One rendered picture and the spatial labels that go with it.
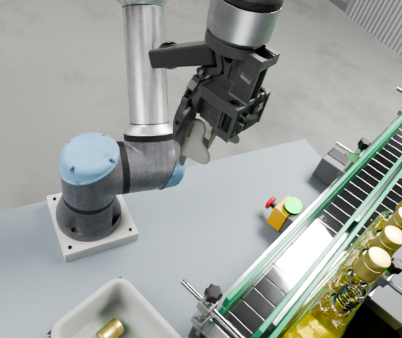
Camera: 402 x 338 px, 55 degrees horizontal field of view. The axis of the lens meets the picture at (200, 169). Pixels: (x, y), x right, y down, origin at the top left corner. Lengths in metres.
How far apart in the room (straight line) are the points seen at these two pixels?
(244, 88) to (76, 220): 0.57
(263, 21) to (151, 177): 0.49
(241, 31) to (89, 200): 0.53
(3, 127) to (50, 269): 1.54
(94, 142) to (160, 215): 0.31
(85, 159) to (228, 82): 0.40
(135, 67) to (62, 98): 1.78
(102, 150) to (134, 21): 0.26
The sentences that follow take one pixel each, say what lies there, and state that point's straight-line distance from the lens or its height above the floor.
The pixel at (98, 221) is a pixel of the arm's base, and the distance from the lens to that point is 0.90.
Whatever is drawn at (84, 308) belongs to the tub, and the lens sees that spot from 0.81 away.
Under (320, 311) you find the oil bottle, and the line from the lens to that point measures 0.61.
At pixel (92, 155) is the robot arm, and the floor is 1.01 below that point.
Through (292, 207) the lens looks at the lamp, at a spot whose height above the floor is 0.85.
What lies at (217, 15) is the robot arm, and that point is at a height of 1.41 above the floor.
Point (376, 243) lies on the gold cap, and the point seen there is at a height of 1.14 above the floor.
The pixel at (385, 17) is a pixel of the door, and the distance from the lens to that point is 4.51.
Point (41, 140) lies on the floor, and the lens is 2.29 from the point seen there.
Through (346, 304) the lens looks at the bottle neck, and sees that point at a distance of 0.59.
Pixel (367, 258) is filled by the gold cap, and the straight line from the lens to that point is 0.60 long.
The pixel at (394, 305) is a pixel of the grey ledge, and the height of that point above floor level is 0.88.
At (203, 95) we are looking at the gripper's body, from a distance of 0.48.
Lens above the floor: 1.58
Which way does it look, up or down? 46 degrees down
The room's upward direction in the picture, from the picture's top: 16 degrees clockwise
